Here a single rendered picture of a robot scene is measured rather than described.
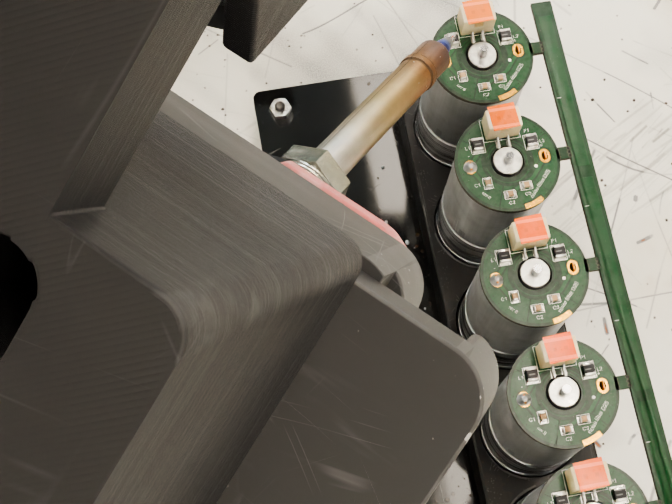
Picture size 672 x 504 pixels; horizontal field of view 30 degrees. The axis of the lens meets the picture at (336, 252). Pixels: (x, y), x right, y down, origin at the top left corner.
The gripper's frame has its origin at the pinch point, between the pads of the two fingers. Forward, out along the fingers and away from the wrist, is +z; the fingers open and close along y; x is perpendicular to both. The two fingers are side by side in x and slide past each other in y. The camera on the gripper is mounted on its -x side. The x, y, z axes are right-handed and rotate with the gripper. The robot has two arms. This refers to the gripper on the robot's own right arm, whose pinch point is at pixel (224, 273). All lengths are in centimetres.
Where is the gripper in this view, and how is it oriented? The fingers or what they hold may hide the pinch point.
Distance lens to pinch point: 22.6
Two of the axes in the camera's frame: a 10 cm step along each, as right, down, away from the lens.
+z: 2.4, -0.9, 9.7
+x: -5.2, 8.3, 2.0
